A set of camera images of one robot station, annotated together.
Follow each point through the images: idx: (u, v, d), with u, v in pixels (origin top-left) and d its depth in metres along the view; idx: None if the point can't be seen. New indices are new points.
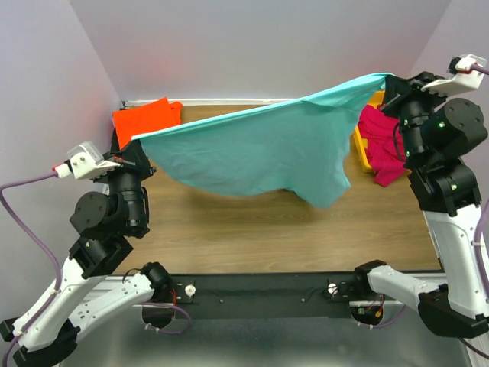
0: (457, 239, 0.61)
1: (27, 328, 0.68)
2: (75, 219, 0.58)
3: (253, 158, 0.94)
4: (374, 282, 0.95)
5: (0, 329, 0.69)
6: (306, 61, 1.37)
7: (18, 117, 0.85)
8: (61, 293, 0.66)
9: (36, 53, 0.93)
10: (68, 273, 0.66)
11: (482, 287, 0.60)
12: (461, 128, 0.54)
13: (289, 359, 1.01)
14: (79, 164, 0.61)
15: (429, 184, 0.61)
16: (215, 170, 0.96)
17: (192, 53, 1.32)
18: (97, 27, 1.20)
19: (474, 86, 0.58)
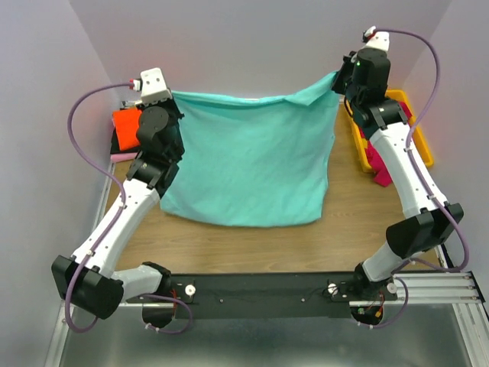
0: (391, 150, 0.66)
1: (95, 248, 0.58)
2: (143, 131, 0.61)
3: (245, 151, 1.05)
4: (371, 273, 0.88)
5: (56, 267, 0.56)
6: (304, 61, 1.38)
7: (17, 115, 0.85)
8: (127, 209, 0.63)
9: (36, 53, 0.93)
10: (131, 189, 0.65)
11: (420, 185, 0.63)
12: (367, 60, 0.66)
13: (289, 359, 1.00)
14: (152, 82, 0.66)
15: (364, 113, 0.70)
16: (212, 159, 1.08)
17: (192, 53, 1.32)
18: (96, 27, 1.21)
19: (383, 48, 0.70)
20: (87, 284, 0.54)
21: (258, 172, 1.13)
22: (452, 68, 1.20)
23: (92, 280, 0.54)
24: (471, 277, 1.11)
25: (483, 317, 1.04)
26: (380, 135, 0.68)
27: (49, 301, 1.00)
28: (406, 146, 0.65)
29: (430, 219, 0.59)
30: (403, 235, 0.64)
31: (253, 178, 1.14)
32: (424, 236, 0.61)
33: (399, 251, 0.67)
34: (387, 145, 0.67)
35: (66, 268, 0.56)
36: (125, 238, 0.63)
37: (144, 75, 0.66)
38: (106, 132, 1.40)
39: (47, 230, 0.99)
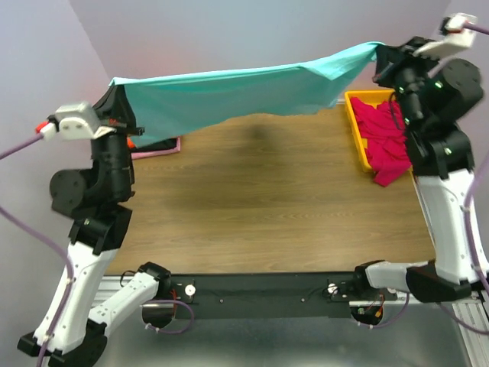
0: (446, 205, 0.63)
1: (53, 330, 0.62)
2: (59, 208, 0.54)
3: (231, 99, 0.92)
4: (377, 281, 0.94)
5: (21, 347, 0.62)
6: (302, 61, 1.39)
7: (18, 114, 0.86)
8: (77, 280, 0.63)
9: (37, 50, 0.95)
10: (78, 258, 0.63)
11: (467, 253, 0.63)
12: (457, 87, 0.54)
13: (289, 359, 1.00)
14: (73, 128, 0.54)
15: (424, 149, 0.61)
16: (191, 107, 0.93)
17: (192, 53, 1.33)
18: (97, 27, 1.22)
19: (467, 45, 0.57)
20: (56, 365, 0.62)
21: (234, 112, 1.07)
22: None
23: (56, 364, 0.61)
24: None
25: (482, 317, 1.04)
26: (438, 184, 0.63)
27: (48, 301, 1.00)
28: (463, 205, 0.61)
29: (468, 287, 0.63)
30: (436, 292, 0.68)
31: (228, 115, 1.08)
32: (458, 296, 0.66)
33: (426, 297, 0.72)
34: (442, 200, 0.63)
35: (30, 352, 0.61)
36: (86, 302, 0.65)
37: (59, 115, 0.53)
38: None
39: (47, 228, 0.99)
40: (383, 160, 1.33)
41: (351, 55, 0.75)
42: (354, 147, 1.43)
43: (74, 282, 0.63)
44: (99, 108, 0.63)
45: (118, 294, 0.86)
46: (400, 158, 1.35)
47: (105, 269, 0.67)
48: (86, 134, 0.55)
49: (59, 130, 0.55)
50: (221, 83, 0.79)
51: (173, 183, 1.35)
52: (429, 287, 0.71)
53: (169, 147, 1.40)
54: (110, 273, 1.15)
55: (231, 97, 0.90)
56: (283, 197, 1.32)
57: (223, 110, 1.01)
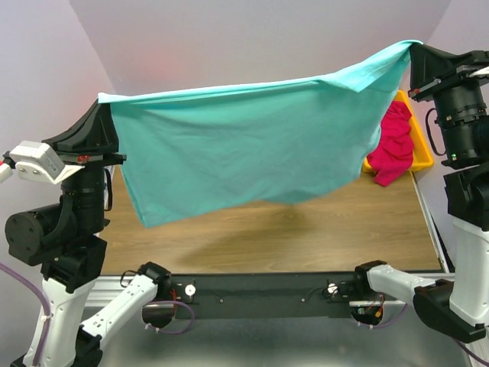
0: (482, 254, 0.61)
1: (40, 360, 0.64)
2: (17, 254, 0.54)
3: (247, 150, 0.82)
4: (379, 287, 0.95)
5: None
6: (302, 61, 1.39)
7: (20, 114, 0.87)
8: (54, 316, 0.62)
9: (35, 48, 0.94)
10: (52, 294, 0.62)
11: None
12: None
13: (289, 359, 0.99)
14: (29, 171, 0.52)
15: (469, 192, 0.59)
16: (202, 161, 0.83)
17: (192, 53, 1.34)
18: (96, 26, 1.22)
19: None
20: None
21: (250, 177, 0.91)
22: None
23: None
24: None
25: None
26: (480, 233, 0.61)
27: None
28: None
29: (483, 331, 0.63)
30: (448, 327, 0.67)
31: (242, 182, 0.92)
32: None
33: (434, 325, 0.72)
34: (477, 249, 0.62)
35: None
36: (70, 334, 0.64)
37: (15, 157, 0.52)
38: None
39: None
40: (383, 160, 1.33)
41: (380, 60, 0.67)
42: None
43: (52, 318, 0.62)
44: (76, 131, 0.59)
45: (114, 303, 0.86)
46: (399, 158, 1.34)
47: (83, 300, 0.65)
48: (44, 179, 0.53)
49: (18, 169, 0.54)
50: (229, 109, 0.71)
51: None
52: (438, 317, 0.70)
53: None
54: (109, 271, 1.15)
55: (247, 143, 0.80)
56: None
57: (233, 169, 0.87)
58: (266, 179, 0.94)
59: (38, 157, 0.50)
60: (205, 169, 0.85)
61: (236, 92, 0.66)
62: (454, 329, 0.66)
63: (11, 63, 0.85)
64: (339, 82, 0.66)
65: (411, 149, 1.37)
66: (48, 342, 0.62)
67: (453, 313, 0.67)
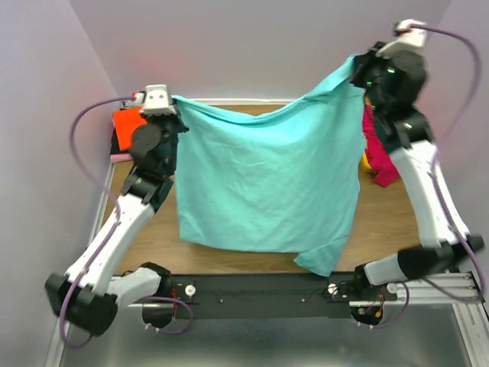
0: (414, 172, 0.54)
1: (89, 267, 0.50)
2: (134, 150, 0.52)
3: (269, 167, 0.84)
4: (372, 277, 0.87)
5: (46, 286, 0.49)
6: (301, 63, 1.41)
7: (25, 115, 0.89)
8: (121, 225, 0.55)
9: (40, 50, 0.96)
10: (127, 206, 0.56)
11: (444, 214, 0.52)
12: (405, 69, 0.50)
13: (289, 359, 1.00)
14: (153, 99, 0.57)
15: (388, 128, 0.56)
16: (231, 174, 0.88)
17: (192, 53, 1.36)
18: (99, 27, 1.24)
19: (419, 45, 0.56)
20: (83, 312, 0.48)
21: (272, 203, 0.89)
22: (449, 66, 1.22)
23: (84, 300, 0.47)
24: (471, 277, 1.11)
25: (483, 317, 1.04)
26: (402, 154, 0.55)
27: None
28: (430, 161, 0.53)
29: (447, 249, 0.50)
30: (417, 261, 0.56)
31: (266, 208, 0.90)
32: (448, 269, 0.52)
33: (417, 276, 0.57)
34: (408, 167, 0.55)
35: (57, 288, 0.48)
36: (119, 254, 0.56)
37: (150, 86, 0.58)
38: (106, 131, 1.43)
39: (51, 228, 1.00)
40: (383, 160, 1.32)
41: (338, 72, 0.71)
42: None
43: (121, 220, 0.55)
44: None
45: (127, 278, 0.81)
46: None
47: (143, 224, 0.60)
48: (163, 105, 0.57)
49: (144, 100, 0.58)
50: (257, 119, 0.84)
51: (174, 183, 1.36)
52: (414, 262, 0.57)
53: None
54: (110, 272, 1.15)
55: (267, 160, 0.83)
56: None
57: (256, 185, 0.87)
58: (289, 210, 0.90)
59: (166, 93, 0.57)
60: (233, 181, 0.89)
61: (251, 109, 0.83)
62: (422, 261, 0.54)
63: (15, 63, 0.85)
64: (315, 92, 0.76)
65: None
66: (109, 243, 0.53)
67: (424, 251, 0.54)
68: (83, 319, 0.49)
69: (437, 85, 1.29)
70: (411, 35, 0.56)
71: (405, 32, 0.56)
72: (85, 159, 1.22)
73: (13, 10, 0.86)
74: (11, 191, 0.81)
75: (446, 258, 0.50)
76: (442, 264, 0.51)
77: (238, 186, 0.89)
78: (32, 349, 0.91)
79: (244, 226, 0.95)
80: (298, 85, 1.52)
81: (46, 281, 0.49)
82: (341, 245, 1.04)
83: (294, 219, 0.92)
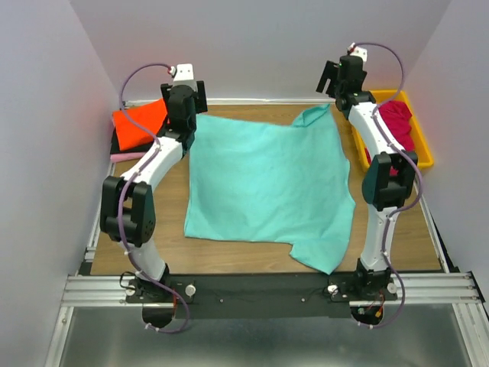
0: (361, 118, 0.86)
1: (142, 170, 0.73)
2: (174, 100, 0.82)
3: (262, 169, 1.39)
4: (368, 262, 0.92)
5: (108, 180, 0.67)
6: (301, 63, 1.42)
7: (26, 115, 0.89)
8: (162, 151, 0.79)
9: (41, 51, 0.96)
10: (163, 143, 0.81)
11: (383, 138, 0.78)
12: (346, 58, 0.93)
13: (289, 359, 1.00)
14: (184, 73, 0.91)
15: (343, 99, 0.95)
16: (235, 172, 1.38)
17: (192, 54, 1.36)
18: (100, 27, 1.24)
19: (363, 58, 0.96)
20: (137, 202, 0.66)
21: (268, 196, 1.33)
22: (449, 66, 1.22)
23: (140, 191, 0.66)
24: (471, 277, 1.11)
25: (482, 317, 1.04)
26: (354, 110, 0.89)
27: (50, 300, 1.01)
28: (372, 112, 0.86)
29: (388, 160, 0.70)
30: (367, 186, 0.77)
31: (262, 199, 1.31)
32: (393, 184, 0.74)
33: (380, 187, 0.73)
34: (361, 118, 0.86)
35: (116, 185, 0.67)
36: (158, 177, 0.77)
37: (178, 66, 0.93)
38: (106, 131, 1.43)
39: (52, 228, 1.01)
40: None
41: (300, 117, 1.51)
42: (354, 147, 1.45)
43: (160, 153, 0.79)
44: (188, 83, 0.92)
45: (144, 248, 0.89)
46: None
47: (170, 166, 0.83)
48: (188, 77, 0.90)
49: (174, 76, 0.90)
50: (252, 139, 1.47)
51: (174, 183, 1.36)
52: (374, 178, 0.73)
53: None
54: (109, 272, 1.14)
55: (260, 163, 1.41)
56: (284, 196, 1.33)
57: (253, 180, 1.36)
58: (281, 200, 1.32)
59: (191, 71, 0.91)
60: (237, 177, 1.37)
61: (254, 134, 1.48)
62: (372, 182, 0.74)
63: (17, 64, 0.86)
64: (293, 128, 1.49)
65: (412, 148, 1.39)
66: (153, 163, 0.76)
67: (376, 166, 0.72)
68: (135, 212, 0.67)
69: (436, 85, 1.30)
70: (357, 52, 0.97)
71: (353, 50, 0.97)
72: (85, 158, 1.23)
73: (15, 10, 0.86)
74: (11, 190, 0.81)
75: (386, 168, 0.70)
76: (386, 173, 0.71)
77: (240, 180, 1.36)
78: (32, 349, 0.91)
79: (244, 214, 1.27)
80: (298, 85, 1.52)
81: (105, 181, 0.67)
82: (337, 242, 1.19)
83: (285, 208, 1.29)
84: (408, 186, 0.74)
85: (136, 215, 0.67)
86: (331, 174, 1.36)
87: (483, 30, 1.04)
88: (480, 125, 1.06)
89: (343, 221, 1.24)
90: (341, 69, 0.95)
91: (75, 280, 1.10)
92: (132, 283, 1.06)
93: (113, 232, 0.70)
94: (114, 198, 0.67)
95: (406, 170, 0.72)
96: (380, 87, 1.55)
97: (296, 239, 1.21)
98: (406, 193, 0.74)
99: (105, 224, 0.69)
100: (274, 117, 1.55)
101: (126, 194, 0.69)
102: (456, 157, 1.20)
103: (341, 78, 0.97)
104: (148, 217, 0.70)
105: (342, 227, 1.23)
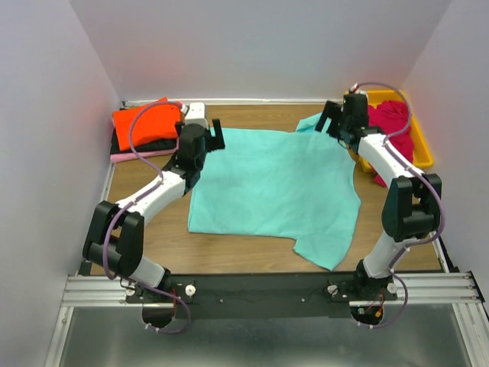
0: (373, 148, 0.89)
1: (139, 200, 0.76)
2: (185, 137, 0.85)
3: (267, 170, 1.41)
4: (369, 265, 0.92)
5: (103, 205, 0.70)
6: (301, 63, 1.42)
7: (25, 115, 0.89)
8: (163, 185, 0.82)
9: (40, 51, 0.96)
10: (168, 177, 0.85)
11: (399, 164, 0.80)
12: (350, 96, 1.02)
13: (289, 359, 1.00)
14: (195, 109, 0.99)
15: (351, 133, 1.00)
16: (241, 172, 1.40)
17: (192, 54, 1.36)
18: (99, 27, 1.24)
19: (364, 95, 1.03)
20: (124, 232, 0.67)
21: (272, 194, 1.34)
22: (448, 66, 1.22)
23: (131, 222, 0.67)
24: (472, 277, 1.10)
25: (482, 317, 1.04)
26: (364, 143, 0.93)
27: (50, 300, 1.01)
28: (383, 141, 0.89)
29: (409, 186, 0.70)
30: (389, 215, 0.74)
31: (266, 196, 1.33)
32: (418, 214, 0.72)
33: (402, 216, 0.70)
34: (370, 148, 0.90)
35: (108, 211, 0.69)
36: (153, 210, 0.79)
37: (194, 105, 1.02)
38: (106, 132, 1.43)
39: (51, 228, 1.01)
40: None
41: (304, 120, 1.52)
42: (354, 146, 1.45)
43: (161, 186, 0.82)
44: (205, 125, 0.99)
45: None
46: None
47: (170, 199, 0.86)
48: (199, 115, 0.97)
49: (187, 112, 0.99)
50: (259, 140, 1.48)
51: None
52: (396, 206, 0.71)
53: (169, 147, 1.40)
54: None
55: (266, 164, 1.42)
56: (284, 196, 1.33)
57: (259, 180, 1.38)
58: (284, 199, 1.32)
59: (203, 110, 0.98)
60: (242, 177, 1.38)
61: (260, 135, 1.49)
62: (394, 209, 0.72)
63: (15, 65, 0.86)
64: (298, 131, 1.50)
65: (411, 148, 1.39)
66: (150, 195, 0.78)
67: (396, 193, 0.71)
68: (121, 243, 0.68)
69: (436, 84, 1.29)
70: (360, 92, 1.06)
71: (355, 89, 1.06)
72: (84, 158, 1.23)
73: (14, 10, 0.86)
74: (11, 191, 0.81)
75: (409, 193, 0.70)
76: (408, 198, 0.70)
77: (245, 179, 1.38)
78: (31, 349, 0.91)
79: (248, 209, 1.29)
80: (298, 85, 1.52)
81: (98, 206, 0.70)
82: (341, 238, 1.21)
83: (289, 207, 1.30)
84: (434, 215, 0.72)
85: (121, 248, 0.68)
86: (335, 173, 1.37)
87: (482, 30, 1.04)
88: (480, 125, 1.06)
89: (347, 217, 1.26)
90: (346, 107, 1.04)
91: (75, 280, 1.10)
92: (132, 284, 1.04)
93: (95, 259, 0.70)
94: (104, 223, 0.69)
95: (429, 196, 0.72)
96: (380, 87, 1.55)
97: (300, 235, 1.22)
98: (432, 224, 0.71)
99: (89, 249, 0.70)
100: (273, 117, 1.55)
101: (117, 222, 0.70)
102: (456, 157, 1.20)
103: (348, 115, 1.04)
104: (133, 251, 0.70)
105: (346, 223, 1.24)
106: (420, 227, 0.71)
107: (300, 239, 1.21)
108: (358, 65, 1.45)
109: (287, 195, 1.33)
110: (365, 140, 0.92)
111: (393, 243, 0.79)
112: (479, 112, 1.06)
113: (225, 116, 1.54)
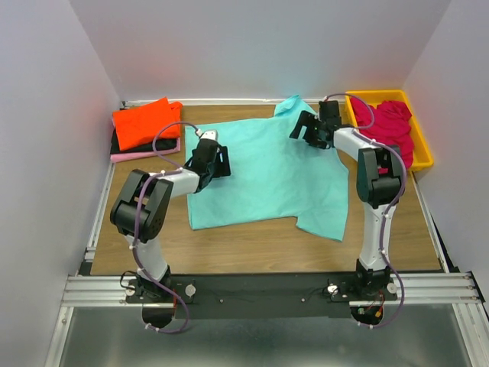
0: (344, 137, 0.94)
1: (168, 176, 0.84)
2: (203, 143, 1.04)
3: (253, 155, 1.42)
4: (367, 261, 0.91)
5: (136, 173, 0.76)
6: (300, 63, 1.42)
7: (25, 115, 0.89)
8: (184, 172, 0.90)
9: (42, 53, 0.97)
10: (188, 171, 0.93)
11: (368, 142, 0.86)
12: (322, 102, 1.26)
13: (289, 359, 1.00)
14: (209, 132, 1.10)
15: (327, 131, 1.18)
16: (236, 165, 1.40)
17: (192, 55, 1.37)
18: (99, 28, 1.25)
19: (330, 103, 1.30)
20: (157, 192, 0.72)
21: (264, 180, 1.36)
22: (449, 66, 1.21)
23: (163, 185, 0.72)
24: (471, 277, 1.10)
25: (482, 317, 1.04)
26: (338, 134, 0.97)
27: (50, 300, 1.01)
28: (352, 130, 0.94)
29: (374, 154, 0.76)
30: (360, 183, 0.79)
31: (260, 183, 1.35)
32: (386, 179, 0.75)
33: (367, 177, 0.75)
34: (344, 139, 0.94)
35: (140, 178, 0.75)
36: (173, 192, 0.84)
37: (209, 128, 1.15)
38: (106, 132, 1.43)
39: (52, 228, 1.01)
40: None
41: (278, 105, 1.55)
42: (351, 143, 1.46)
43: (181, 173, 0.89)
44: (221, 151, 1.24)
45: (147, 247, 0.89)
46: None
47: (186, 191, 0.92)
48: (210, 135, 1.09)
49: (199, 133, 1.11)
50: (243, 128, 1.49)
51: None
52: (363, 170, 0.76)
53: (169, 147, 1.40)
54: (109, 273, 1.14)
55: (251, 149, 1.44)
56: (276, 180, 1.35)
57: (250, 168, 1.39)
58: (278, 181, 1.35)
59: (215, 134, 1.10)
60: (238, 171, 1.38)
61: (244, 124, 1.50)
62: (362, 176, 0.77)
63: (16, 66, 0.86)
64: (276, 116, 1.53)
65: (411, 148, 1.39)
66: (173, 176, 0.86)
67: (361, 158, 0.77)
68: (151, 202, 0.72)
69: (436, 84, 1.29)
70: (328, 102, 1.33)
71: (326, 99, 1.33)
72: (84, 158, 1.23)
73: (14, 12, 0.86)
74: (9, 192, 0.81)
75: (374, 158, 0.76)
76: (373, 163, 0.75)
77: (241, 172, 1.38)
78: (32, 349, 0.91)
79: (245, 198, 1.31)
80: (297, 85, 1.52)
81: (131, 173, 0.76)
82: (338, 209, 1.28)
83: (283, 189, 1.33)
84: (399, 180, 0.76)
85: (147, 210, 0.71)
86: (321, 151, 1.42)
87: (483, 30, 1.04)
88: (480, 127, 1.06)
89: (339, 187, 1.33)
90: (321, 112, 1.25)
91: (75, 280, 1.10)
92: (132, 284, 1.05)
93: (121, 225, 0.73)
94: (135, 189, 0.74)
95: (391, 160, 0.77)
96: (380, 87, 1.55)
97: (300, 211, 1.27)
98: (399, 187, 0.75)
99: (115, 215, 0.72)
100: (274, 115, 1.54)
101: (147, 189, 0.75)
102: (455, 157, 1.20)
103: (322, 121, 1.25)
104: (160, 215, 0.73)
105: (338, 193, 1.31)
106: (387, 188, 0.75)
107: (302, 216, 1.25)
108: (359, 66, 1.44)
109: (278, 177, 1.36)
110: (338, 131, 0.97)
111: (373, 212, 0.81)
112: (479, 112, 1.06)
113: (225, 116, 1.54)
